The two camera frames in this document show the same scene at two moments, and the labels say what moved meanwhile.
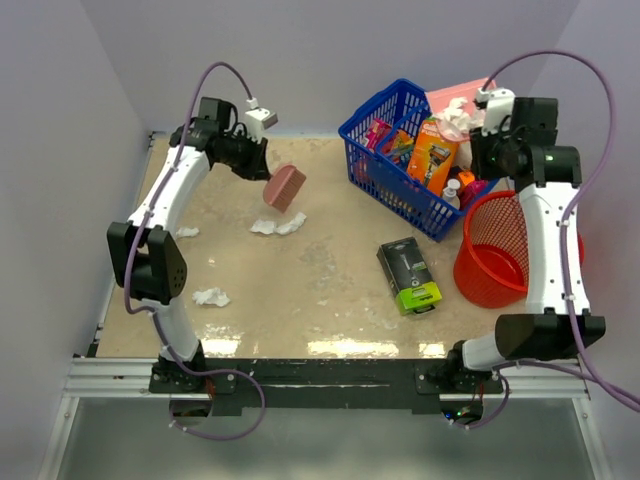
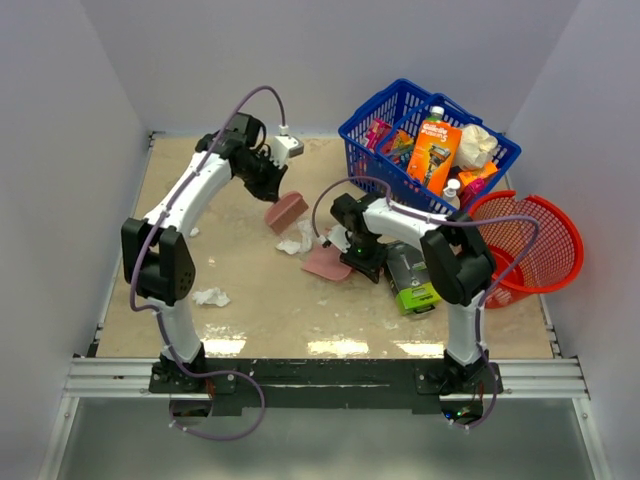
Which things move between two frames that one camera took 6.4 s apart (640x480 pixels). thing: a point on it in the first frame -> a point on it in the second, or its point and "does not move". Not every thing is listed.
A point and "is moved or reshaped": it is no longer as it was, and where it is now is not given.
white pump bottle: x=449 y=192 does not move
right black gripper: x=480 y=142 -> x=372 y=266
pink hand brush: x=282 y=186 is moved or reshaped
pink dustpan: x=439 y=99 -> x=326 y=262
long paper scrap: x=271 y=227 -> x=305 y=244
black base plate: x=326 y=387 does not move
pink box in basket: x=380 y=136 does not move
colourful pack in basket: x=403 y=144 does not move
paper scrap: x=211 y=296 does not move
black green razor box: x=406 y=270 does not move
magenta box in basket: x=469 y=193 does not move
